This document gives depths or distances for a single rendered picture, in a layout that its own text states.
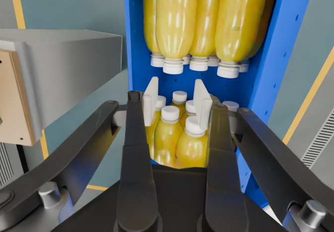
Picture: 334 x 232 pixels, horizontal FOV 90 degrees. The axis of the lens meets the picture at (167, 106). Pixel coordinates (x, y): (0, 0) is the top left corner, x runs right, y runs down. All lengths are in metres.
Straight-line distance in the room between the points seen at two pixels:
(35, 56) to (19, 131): 0.24
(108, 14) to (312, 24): 1.53
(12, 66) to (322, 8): 1.80
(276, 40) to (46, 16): 1.66
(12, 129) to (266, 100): 0.68
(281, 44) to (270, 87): 0.05
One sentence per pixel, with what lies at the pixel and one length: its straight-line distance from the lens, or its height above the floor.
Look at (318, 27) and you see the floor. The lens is 1.79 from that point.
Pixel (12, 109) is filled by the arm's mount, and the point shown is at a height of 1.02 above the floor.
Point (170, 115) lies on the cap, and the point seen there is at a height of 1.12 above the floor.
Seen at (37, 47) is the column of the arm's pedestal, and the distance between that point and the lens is 0.68.
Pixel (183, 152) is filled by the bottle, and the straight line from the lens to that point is 0.33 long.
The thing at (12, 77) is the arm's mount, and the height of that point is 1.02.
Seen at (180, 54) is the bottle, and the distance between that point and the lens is 0.31.
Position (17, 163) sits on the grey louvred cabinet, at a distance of 2.47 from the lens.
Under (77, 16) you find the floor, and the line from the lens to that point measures 1.63.
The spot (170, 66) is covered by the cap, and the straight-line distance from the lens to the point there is 0.32.
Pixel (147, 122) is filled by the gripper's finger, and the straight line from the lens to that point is 0.16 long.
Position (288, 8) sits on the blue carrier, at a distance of 0.25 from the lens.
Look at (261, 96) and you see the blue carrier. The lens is 0.26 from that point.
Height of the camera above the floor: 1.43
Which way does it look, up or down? 65 degrees down
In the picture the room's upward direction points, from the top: 173 degrees counter-clockwise
